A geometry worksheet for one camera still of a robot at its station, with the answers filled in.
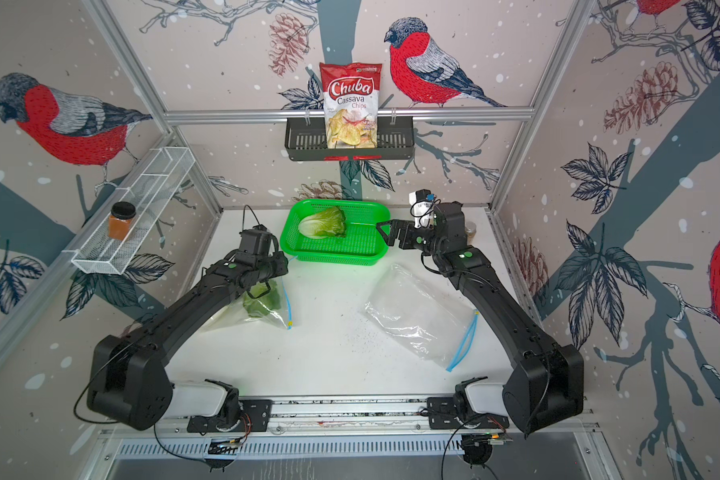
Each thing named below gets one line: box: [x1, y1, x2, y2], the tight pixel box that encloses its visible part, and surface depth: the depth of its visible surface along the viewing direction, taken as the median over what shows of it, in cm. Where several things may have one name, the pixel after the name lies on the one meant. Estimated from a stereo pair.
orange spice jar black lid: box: [108, 201, 136, 241], surface depth 67 cm
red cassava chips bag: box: [319, 62, 383, 149], surface depth 87 cm
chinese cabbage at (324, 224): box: [298, 206, 347, 239], surface depth 108 cm
